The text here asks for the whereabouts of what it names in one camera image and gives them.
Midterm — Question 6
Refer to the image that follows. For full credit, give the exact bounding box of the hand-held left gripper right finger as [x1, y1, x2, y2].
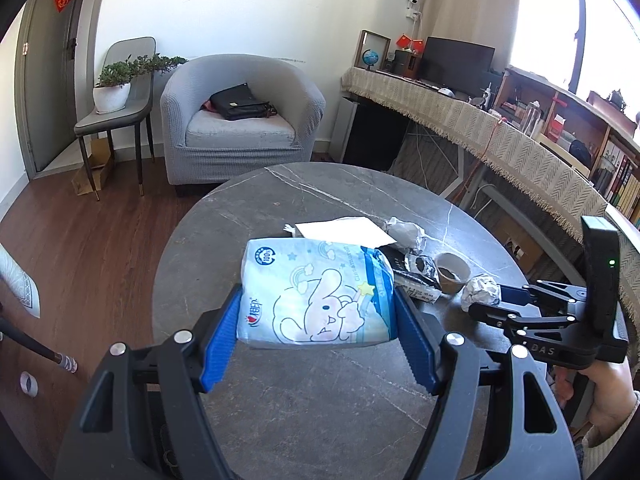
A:
[393, 288, 583, 480]

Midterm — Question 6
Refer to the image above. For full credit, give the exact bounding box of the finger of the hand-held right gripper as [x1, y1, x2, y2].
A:
[468, 301, 577, 344]
[498, 282, 591, 312]

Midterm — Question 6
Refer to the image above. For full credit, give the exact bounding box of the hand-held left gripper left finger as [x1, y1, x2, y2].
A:
[55, 284, 246, 480]

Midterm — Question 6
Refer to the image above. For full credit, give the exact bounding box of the white paper ball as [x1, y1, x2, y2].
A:
[461, 274, 501, 312]

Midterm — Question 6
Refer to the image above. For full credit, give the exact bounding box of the black snack packet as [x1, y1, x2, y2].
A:
[387, 245, 444, 304]

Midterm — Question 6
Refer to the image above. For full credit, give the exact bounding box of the blue cartoon tissue pack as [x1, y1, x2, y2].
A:
[236, 237, 399, 350]

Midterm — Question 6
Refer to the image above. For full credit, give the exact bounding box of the person's right forearm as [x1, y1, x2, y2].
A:
[575, 406, 640, 480]

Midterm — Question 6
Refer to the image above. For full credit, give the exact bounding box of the person's right hand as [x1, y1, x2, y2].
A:
[555, 358, 640, 435]

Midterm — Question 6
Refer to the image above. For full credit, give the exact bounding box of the brown paper cup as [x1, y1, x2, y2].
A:
[434, 252, 472, 295]

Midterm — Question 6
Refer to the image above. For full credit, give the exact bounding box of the crumpled clear plastic wrap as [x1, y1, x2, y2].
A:
[382, 216, 427, 256]

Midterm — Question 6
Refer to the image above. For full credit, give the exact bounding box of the white paper sheet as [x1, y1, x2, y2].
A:
[294, 217, 396, 249]

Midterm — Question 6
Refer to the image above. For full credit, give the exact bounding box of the desk with beige fringed cloth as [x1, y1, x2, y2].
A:
[341, 66, 640, 313]

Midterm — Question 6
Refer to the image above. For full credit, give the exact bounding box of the wooden bookshelf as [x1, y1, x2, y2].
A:
[492, 65, 640, 233]

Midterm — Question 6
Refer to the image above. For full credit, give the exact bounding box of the glass jar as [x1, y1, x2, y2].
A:
[522, 101, 544, 137]

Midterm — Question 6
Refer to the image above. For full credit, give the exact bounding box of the black pole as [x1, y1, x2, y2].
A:
[0, 316, 78, 374]

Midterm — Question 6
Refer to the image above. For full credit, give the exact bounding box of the white model plane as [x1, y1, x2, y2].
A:
[472, 82, 497, 109]

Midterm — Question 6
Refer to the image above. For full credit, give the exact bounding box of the grey armchair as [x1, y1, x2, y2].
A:
[160, 54, 327, 197]

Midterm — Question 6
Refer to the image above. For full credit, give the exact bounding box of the cardboard box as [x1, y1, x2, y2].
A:
[72, 137, 115, 196]

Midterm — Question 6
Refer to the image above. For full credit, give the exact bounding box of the white patterned paper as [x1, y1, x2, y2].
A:
[0, 244, 42, 319]

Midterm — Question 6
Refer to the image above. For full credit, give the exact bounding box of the black leather bag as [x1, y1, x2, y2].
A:
[209, 83, 277, 121]

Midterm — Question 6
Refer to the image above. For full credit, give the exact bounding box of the grey dining chair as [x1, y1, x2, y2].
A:
[74, 36, 157, 202]

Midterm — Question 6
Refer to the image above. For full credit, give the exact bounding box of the black monitor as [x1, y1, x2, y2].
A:
[418, 36, 496, 92]

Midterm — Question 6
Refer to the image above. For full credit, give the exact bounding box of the wooden speaker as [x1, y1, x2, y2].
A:
[392, 49, 419, 80]

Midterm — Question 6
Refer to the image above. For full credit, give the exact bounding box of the potted plant in white pot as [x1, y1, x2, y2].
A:
[92, 53, 188, 115]

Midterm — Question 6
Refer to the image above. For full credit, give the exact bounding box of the grey door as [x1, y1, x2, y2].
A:
[14, 0, 97, 177]

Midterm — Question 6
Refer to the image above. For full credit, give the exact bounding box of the orange cable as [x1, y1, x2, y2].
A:
[462, 114, 505, 196]

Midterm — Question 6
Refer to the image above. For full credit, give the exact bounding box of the wooden picture frame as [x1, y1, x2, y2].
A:
[354, 30, 392, 72]

